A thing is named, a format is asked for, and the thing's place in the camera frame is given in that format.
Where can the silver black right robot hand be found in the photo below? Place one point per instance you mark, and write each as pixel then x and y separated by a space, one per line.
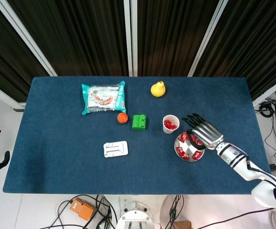
pixel 208 134

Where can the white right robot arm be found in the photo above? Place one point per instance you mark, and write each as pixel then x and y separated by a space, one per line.
pixel 235 158

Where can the round metal plate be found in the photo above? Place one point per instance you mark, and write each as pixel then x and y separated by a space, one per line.
pixel 187 148

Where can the white paper cup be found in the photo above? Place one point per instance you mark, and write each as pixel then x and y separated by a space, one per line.
pixel 167 132

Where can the yellow pear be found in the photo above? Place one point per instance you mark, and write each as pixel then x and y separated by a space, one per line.
pixel 158 90

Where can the blue felt table cloth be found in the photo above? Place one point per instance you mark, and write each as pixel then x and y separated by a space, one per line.
pixel 56 155

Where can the green toy block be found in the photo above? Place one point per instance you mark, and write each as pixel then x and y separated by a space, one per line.
pixel 137 124

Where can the grey round floor disc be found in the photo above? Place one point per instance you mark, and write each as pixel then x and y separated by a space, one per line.
pixel 166 210

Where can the orange ball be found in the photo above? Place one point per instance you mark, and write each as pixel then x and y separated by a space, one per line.
pixel 122 118

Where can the white folding phone stand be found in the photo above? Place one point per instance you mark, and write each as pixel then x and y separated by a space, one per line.
pixel 121 150

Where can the brown cardboard box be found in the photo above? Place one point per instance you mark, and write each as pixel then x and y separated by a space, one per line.
pixel 183 225

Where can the orange control box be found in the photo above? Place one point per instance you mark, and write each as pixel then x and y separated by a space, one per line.
pixel 81 210

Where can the white robot torso base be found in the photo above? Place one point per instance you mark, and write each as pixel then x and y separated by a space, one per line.
pixel 135 218

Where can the teal noodle packet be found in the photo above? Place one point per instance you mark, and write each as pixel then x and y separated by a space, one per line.
pixel 102 97

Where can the white frame post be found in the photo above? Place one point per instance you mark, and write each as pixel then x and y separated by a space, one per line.
pixel 271 91
pixel 25 38
pixel 127 35
pixel 207 38
pixel 134 35
pixel 4 95

